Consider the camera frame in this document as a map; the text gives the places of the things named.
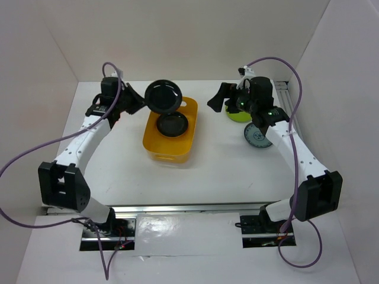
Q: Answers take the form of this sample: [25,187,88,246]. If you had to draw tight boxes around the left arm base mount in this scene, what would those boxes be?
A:
[72,218,137,251]

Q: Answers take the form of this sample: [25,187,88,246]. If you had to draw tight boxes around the aluminium rail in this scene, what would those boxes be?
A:
[113,202,269,214]
[274,81,294,117]

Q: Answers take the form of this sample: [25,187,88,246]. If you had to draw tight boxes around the aluminium rail front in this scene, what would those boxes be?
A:
[113,202,269,214]

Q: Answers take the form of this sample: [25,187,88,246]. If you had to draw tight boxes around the yellow plastic bin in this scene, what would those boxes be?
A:
[143,97,198,163]

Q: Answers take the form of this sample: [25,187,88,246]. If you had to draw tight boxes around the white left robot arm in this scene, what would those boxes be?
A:
[38,70,144,236]

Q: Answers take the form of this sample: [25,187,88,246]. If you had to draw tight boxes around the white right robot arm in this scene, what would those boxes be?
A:
[207,66,343,232]

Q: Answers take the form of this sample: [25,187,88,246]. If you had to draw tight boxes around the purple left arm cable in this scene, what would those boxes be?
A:
[0,62,131,280]

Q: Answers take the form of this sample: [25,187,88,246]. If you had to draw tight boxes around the green plate right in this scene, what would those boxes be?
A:
[225,106,252,123]

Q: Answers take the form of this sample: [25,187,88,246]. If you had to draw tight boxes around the aluminium rail right side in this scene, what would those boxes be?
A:
[274,81,294,117]

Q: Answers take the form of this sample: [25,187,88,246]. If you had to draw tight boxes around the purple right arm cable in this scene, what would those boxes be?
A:
[245,56,323,268]

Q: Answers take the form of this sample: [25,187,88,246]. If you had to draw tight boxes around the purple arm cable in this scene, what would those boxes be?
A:
[0,62,131,280]
[245,56,323,268]

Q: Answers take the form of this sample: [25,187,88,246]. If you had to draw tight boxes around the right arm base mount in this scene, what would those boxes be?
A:
[235,205,296,249]

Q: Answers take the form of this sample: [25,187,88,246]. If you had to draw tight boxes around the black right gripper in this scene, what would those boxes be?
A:
[207,82,258,115]

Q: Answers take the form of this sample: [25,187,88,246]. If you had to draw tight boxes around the blue patterned plate right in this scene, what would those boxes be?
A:
[243,122,272,149]

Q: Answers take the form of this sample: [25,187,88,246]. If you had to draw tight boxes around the black plate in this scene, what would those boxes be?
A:
[144,79,182,114]
[156,112,189,138]

